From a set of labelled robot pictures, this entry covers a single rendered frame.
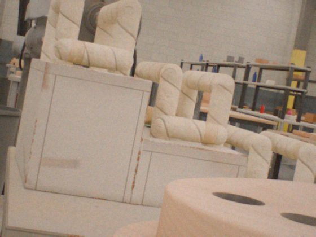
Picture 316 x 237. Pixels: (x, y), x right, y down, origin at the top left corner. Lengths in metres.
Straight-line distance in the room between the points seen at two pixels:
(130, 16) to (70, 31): 0.09
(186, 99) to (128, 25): 0.25
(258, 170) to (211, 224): 0.64
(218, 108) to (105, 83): 0.18
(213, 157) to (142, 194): 0.11
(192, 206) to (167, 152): 0.53
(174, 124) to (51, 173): 0.19
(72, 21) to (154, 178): 0.24
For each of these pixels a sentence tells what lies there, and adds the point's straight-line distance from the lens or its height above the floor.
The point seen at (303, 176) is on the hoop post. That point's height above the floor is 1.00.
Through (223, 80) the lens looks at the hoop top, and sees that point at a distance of 1.00.
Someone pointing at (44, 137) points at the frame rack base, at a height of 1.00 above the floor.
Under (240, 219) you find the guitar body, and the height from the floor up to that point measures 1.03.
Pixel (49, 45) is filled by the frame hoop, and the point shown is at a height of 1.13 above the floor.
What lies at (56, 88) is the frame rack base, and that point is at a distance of 0.91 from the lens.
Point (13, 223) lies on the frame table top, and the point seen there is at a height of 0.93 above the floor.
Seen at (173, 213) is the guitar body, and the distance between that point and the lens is 0.44.
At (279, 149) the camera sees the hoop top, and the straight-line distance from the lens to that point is 1.15.
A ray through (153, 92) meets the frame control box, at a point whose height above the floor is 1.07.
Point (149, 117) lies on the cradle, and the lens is 1.16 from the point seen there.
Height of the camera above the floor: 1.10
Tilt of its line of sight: 3 degrees down
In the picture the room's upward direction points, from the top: 11 degrees clockwise
